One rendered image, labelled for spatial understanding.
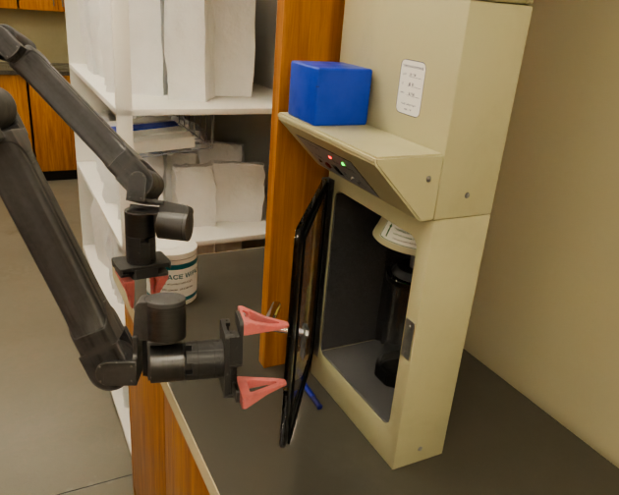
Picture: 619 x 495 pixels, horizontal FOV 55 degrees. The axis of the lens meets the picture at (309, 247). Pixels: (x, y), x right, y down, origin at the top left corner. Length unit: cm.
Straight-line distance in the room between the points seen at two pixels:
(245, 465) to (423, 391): 34
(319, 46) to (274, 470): 76
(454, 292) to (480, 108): 29
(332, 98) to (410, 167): 20
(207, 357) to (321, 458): 35
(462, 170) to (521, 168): 48
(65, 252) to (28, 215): 7
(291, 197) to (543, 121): 53
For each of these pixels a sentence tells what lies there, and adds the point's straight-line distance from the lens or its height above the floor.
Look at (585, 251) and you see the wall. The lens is 127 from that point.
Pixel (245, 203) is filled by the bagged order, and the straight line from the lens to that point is 219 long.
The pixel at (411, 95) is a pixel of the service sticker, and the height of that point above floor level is 157.
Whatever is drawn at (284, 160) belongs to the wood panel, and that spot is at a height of 141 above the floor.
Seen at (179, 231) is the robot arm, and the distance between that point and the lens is 115.
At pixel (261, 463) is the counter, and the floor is 94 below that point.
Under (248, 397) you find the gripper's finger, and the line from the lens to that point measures 92.
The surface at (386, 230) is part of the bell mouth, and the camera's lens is 103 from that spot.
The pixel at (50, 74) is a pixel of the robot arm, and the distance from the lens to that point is 129.
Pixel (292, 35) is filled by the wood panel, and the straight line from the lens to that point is 112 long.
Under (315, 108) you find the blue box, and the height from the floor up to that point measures 154.
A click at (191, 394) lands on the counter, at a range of 127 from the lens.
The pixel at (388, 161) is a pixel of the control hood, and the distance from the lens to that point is 81.
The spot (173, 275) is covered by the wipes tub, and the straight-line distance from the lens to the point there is 154.
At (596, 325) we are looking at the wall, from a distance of 129.
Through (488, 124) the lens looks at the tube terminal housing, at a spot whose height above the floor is 155.
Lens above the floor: 169
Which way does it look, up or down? 22 degrees down
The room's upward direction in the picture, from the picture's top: 5 degrees clockwise
